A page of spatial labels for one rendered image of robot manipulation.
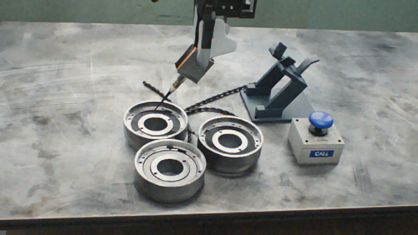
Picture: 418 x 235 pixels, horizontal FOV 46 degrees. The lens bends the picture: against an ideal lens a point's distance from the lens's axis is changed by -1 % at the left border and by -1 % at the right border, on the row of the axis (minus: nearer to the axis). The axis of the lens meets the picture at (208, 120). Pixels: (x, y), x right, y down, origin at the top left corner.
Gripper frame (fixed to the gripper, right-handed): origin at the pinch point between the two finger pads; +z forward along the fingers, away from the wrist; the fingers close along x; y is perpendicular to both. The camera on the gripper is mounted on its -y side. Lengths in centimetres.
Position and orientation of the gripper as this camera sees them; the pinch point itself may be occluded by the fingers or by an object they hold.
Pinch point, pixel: (198, 58)
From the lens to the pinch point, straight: 80.4
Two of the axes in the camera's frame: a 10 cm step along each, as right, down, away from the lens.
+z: -0.9, 8.0, 6.0
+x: -1.8, -6.0, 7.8
